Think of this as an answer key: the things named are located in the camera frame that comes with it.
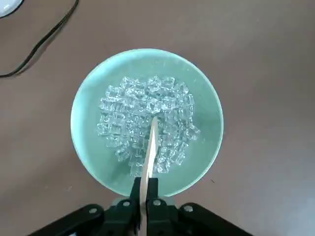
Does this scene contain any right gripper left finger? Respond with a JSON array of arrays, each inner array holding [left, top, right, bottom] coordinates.
[[27, 176, 144, 236]]

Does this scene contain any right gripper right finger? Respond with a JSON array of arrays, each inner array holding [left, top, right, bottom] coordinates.
[[145, 177, 254, 236]]

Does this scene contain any beige wooden spoon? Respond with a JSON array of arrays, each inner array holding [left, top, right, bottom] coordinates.
[[138, 116, 159, 236]]

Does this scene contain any large green bowl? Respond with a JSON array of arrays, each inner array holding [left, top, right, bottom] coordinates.
[[70, 48, 224, 199]]

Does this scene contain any pile of clear plastic cubes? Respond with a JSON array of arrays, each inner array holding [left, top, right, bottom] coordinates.
[[95, 75, 201, 177]]

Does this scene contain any white desk lamp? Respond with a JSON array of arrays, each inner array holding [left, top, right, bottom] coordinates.
[[0, 0, 25, 18]]

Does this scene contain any black lamp cable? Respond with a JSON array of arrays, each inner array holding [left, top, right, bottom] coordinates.
[[0, 0, 80, 78]]

